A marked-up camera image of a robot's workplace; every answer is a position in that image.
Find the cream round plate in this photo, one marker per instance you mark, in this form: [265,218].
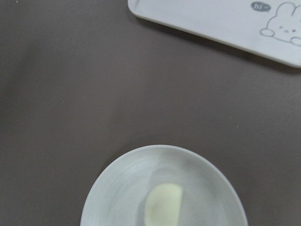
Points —
[118,196]

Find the cream rabbit tray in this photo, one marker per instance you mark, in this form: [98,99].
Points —
[268,28]

